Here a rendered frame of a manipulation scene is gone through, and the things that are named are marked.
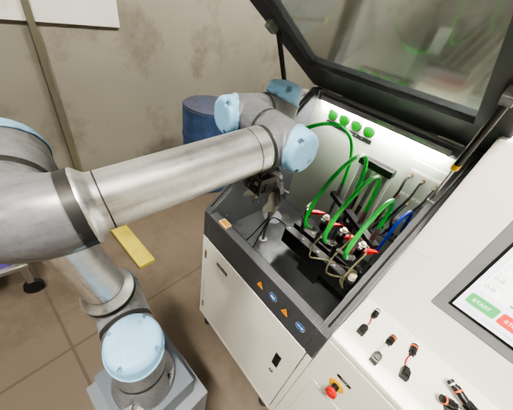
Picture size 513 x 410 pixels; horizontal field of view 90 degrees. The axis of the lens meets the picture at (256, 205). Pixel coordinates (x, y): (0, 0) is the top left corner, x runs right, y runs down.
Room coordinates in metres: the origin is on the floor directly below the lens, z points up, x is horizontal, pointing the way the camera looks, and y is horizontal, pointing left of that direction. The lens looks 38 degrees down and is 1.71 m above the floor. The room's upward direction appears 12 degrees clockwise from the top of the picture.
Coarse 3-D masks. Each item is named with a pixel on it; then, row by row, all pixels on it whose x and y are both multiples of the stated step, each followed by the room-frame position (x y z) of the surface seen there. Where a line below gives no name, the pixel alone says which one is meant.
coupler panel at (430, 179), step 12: (408, 168) 0.90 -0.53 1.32; (420, 168) 0.88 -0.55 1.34; (432, 168) 0.86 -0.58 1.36; (408, 180) 0.89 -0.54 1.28; (420, 180) 0.86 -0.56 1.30; (432, 180) 0.84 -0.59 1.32; (396, 192) 0.90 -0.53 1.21; (408, 192) 0.87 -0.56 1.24; (420, 192) 0.85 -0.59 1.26; (432, 192) 0.83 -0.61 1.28; (396, 204) 0.88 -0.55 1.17; (408, 204) 0.84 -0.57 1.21; (396, 216) 0.87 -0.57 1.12; (396, 228) 0.85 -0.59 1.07
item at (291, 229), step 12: (288, 228) 0.81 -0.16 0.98; (288, 240) 0.79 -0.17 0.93; (300, 240) 0.76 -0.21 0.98; (312, 240) 0.79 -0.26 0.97; (300, 252) 0.74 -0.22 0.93; (312, 252) 0.71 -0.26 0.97; (324, 252) 0.74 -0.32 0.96; (300, 264) 0.72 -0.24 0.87; (312, 264) 0.69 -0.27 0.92; (324, 264) 0.67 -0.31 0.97; (336, 264) 0.67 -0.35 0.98; (312, 276) 0.68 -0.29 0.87; (324, 276) 0.65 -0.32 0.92; (348, 276) 0.62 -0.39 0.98; (360, 276) 0.64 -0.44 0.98; (336, 288) 0.61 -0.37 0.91; (348, 288) 0.59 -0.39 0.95
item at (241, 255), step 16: (224, 240) 0.75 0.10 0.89; (240, 240) 0.71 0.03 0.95; (224, 256) 0.74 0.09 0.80; (240, 256) 0.67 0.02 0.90; (256, 256) 0.65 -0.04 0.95; (240, 272) 0.66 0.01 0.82; (256, 272) 0.61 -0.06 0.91; (272, 272) 0.59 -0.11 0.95; (256, 288) 0.59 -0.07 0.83; (272, 288) 0.55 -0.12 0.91; (288, 288) 0.54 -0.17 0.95; (272, 304) 0.53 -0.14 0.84; (288, 304) 0.50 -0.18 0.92; (304, 304) 0.49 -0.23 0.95; (288, 320) 0.48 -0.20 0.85; (304, 320) 0.45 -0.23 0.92; (320, 320) 0.45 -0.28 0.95; (304, 336) 0.43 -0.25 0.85
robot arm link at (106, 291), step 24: (0, 120) 0.29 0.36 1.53; (0, 144) 0.24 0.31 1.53; (24, 144) 0.26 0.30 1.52; (48, 144) 0.32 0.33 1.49; (48, 168) 0.25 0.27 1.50; (48, 264) 0.23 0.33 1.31; (72, 264) 0.24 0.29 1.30; (96, 264) 0.27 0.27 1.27; (72, 288) 0.24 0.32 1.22; (96, 288) 0.26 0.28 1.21; (120, 288) 0.29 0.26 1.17; (96, 312) 0.25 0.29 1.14; (120, 312) 0.26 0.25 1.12
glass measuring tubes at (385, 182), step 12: (360, 168) 0.98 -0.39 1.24; (372, 168) 0.95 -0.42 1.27; (384, 168) 0.92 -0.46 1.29; (384, 180) 0.91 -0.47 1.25; (348, 192) 0.99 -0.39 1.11; (360, 192) 0.96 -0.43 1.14; (372, 192) 0.94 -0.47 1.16; (360, 204) 0.94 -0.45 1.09; (372, 204) 0.91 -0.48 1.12; (348, 228) 0.93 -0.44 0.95
